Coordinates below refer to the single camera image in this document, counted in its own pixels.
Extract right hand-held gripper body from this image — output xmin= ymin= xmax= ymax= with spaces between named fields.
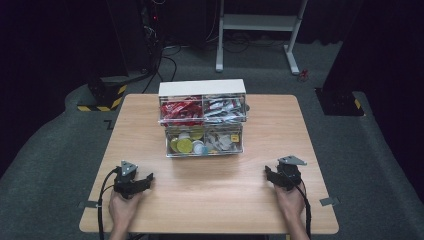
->
xmin=274 ymin=155 xmax=308 ymax=192

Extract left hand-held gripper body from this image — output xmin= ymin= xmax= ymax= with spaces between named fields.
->
xmin=113 ymin=160 xmax=148 ymax=200

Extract clear drawer organizer white top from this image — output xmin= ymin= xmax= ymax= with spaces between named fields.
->
xmin=157 ymin=78 xmax=251 ymax=159

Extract person's left hand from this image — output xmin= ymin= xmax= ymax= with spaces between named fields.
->
xmin=108 ymin=189 xmax=145 ymax=232

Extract person's right hand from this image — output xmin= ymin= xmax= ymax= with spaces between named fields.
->
xmin=273 ymin=181 xmax=306 ymax=222

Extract pile of round capsules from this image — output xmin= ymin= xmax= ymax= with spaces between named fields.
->
xmin=169 ymin=127 xmax=205 ymax=155

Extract pile of white packets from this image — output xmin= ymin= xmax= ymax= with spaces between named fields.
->
xmin=204 ymin=131 xmax=242 ymax=154

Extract pile of red sachets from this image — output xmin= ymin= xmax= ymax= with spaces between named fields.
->
xmin=160 ymin=96 xmax=204 ymax=127

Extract pile of silver sachets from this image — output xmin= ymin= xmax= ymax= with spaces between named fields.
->
xmin=203 ymin=97 xmax=247 ymax=123

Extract black square stand base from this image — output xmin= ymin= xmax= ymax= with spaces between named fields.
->
xmin=314 ymin=87 xmax=365 ymax=117

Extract black stand yellow striped base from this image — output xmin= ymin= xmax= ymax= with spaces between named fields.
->
xmin=76 ymin=75 xmax=129 ymax=113

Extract dark curtain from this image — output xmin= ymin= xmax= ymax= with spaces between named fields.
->
xmin=322 ymin=0 xmax=424 ymax=201

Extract left hand-held gripper black cable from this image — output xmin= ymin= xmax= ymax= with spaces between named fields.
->
xmin=97 ymin=167 xmax=120 ymax=240

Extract hand-held gripper black cable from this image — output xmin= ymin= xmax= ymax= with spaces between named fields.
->
xmin=294 ymin=184 xmax=313 ymax=240
xmin=97 ymin=167 xmax=120 ymax=240

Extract right hand-held gripper black cable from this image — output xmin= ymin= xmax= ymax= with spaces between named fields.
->
xmin=294 ymin=184 xmax=313 ymax=240

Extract grey metal table bracket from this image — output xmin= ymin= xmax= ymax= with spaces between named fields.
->
xmin=78 ymin=200 xmax=101 ymax=210
xmin=318 ymin=196 xmax=341 ymax=207

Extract black floor cables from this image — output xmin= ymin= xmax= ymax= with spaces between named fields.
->
xmin=141 ymin=42 xmax=183 ymax=95

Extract white metal stand frame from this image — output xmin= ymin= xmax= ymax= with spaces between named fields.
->
xmin=215 ymin=0 xmax=310 ymax=76

